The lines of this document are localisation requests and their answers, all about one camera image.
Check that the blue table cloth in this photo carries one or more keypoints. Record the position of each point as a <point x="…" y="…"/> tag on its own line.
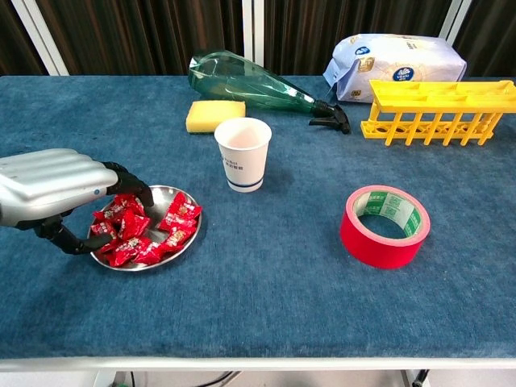
<point x="282" y="282"/>

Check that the grey metal table frame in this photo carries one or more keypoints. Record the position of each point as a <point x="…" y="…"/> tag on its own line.
<point x="282" y="363"/>

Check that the white metal frame post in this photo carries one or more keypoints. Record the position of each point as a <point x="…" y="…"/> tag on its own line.
<point x="454" y="22"/>
<point x="38" y="32"/>
<point x="253" y="28"/>

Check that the yellow plastic rack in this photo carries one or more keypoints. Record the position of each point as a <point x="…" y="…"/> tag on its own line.
<point x="443" y="108"/>

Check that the yellow sponge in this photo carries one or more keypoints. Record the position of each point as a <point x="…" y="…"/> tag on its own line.
<point x="209" y="113"/>

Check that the white paper cup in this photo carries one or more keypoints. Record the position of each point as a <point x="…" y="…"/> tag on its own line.
<point x="244" y="165"/>

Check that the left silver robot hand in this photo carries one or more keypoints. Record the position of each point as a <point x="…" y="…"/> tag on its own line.
<point x="52" y="181"/>

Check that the black pleated curtain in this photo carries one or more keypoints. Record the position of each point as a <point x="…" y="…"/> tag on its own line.
<point x="141" y="36"/>
<point x="302" y="32"/>
<point x="12" y="40"/>
<point x="492" y="36"/>

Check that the red tape roll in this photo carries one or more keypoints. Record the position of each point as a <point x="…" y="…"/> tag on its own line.
<point x="363" y="242"/>

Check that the silver metal plate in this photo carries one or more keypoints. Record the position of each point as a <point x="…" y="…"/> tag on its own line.
<point x="161" y="197"/>

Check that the green spray bottle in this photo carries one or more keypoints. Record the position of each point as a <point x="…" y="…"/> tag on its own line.
<point x="242" y="80"/>

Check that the white blue tissue pack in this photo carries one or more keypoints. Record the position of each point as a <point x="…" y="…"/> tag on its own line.
<point x="383" y="60"/>

